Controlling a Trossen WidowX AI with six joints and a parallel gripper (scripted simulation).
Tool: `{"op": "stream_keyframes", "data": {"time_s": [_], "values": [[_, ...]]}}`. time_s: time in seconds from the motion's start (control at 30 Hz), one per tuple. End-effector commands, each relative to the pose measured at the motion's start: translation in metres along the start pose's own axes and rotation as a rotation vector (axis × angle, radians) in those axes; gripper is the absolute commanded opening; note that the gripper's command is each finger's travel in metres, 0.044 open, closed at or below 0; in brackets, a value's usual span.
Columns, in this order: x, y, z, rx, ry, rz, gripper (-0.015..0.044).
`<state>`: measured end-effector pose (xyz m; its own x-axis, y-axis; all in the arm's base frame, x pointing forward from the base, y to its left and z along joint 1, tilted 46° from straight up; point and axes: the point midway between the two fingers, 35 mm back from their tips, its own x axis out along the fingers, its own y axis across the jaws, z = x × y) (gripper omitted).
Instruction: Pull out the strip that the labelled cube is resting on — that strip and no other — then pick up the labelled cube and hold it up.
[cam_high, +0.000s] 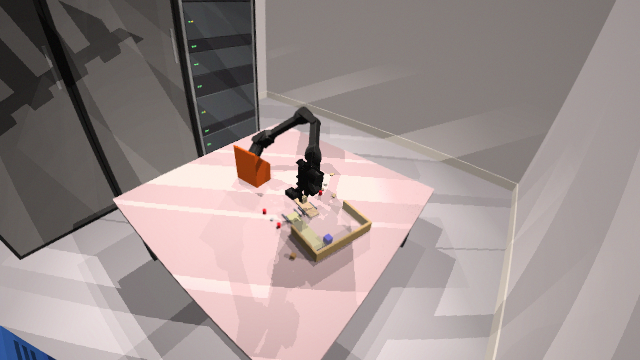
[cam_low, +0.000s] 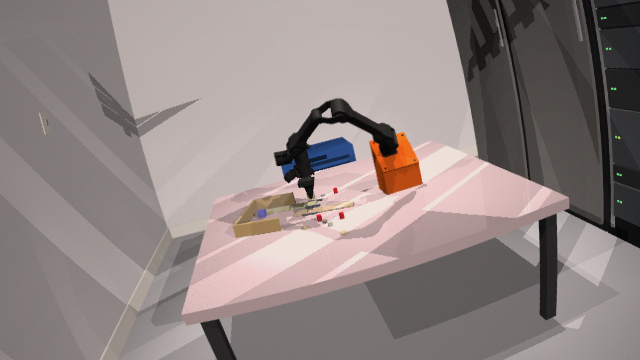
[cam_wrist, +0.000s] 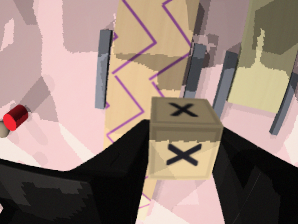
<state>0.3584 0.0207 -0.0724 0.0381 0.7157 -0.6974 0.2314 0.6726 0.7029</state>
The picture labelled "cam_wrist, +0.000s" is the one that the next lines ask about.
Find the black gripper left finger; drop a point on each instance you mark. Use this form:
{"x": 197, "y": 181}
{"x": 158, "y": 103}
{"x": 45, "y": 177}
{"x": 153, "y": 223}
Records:
{"x": 106, "y": 189}

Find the red cylinder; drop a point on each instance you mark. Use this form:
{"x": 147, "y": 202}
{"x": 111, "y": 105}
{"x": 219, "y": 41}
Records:
{"x": 16, "y": 117}

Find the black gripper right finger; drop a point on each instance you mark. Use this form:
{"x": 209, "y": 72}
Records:
{"x": 254, "y": 186}

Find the tan wooden crate with black x marks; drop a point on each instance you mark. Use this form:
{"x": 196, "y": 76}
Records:
{"x": 185, "y": 135}

